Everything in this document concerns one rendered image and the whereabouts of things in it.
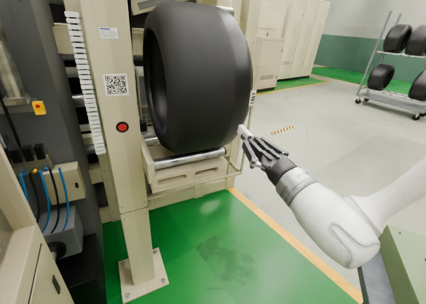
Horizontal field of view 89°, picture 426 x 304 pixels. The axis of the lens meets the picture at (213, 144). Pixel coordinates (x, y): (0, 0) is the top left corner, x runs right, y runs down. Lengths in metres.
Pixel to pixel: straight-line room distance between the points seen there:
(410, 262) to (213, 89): 0.90
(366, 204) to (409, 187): 0.09
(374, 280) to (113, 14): 1.27
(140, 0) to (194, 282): 1.59
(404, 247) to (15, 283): 1.20
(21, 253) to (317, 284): 1.58
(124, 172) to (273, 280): 1.19
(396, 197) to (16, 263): 0.89
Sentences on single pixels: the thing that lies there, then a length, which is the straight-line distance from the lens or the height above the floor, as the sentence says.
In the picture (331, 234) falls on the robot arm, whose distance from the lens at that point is 0.48.
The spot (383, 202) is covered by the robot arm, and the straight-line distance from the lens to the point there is 0.65.
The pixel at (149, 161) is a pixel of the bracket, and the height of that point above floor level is 0.95.
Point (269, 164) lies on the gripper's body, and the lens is 0.58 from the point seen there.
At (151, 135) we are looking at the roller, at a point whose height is 0.90.
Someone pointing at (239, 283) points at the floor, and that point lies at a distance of 1.64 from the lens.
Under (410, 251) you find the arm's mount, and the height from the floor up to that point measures 0.75.
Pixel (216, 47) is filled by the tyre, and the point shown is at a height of 1.36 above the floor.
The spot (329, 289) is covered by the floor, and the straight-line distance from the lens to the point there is 1.83.
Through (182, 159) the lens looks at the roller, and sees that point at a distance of 0.94.
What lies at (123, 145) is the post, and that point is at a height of 0.98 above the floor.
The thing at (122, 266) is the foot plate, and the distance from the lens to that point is 1.71.
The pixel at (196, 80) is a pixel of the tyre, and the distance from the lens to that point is 0.68.
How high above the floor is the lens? 1.43
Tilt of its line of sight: 29 degrees down
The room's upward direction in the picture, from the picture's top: 5 degrees clockwise
